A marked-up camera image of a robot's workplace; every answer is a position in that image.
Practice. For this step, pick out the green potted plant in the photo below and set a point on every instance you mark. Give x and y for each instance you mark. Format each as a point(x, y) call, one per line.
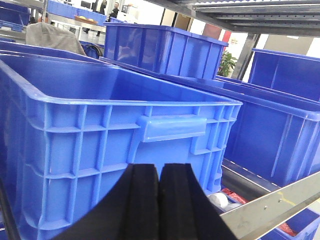
point(227, 64)

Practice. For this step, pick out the stainless steel shelf front rail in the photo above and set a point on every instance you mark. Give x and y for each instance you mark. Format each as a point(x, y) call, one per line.
point(268, 206)

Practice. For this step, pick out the overhead dark shelf frame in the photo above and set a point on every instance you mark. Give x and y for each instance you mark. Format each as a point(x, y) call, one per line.
point(277, 17)

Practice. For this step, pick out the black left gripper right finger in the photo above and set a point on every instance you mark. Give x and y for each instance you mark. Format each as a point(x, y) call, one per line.
point(185, 213)

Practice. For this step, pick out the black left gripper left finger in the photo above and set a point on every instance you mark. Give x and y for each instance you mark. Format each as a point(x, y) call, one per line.
point(129, 211)

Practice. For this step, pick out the stacked blue bin behind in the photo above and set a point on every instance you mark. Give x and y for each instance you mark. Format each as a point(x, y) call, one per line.
point(162, 49)

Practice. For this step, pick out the right neighbouring blue bin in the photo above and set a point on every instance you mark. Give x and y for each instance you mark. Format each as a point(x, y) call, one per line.
point(276, 135)

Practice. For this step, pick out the grey cloth cover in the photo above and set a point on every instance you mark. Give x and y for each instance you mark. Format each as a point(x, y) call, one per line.
point(45, 35)

